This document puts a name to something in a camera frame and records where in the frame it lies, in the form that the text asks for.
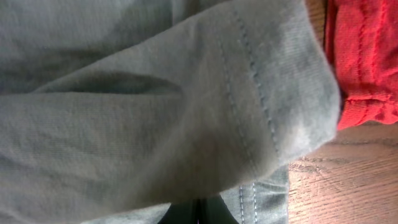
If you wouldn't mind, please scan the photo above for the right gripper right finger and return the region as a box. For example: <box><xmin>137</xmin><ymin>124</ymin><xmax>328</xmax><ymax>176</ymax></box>
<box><xmin>198</xmin><ymin>195</ymin><xmax>238</xmax><ymax>224</ymax></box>

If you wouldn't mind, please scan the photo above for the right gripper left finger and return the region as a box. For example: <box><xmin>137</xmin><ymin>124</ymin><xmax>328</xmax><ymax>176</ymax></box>
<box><xmin>158</xmin><ymin>200</ymin><xmax>199</xmax><ymax>224</ymax></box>

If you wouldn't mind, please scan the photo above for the light grey-green t-shirt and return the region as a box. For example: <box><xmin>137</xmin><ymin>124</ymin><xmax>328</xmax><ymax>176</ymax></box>
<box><xmin>1</xmin><ymin>0</ymin><xmax>341</xmax><ymax>223</ymax></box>

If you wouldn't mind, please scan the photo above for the red printed t-shirt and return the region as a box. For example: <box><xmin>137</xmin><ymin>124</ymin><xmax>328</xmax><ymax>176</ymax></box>
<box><xmin>325</xmin><ymin>0</ymin><xmax>397</xmax><ymax>130</ymax></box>

